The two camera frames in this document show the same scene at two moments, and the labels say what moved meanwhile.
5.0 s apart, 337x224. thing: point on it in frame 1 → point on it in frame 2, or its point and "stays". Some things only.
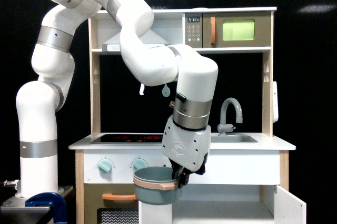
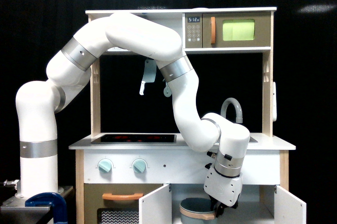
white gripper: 189,148 → 223,183
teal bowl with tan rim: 156,185 → 197,211
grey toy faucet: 223,128 stays
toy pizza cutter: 166,91 stays
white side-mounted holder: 275,102 stays
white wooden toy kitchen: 239,184 stays
